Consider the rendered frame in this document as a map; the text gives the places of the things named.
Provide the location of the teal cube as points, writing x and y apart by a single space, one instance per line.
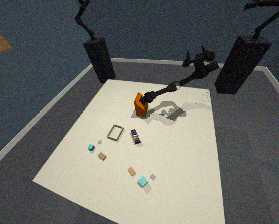
91 147

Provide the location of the turquoise square block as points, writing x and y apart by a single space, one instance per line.
143 181

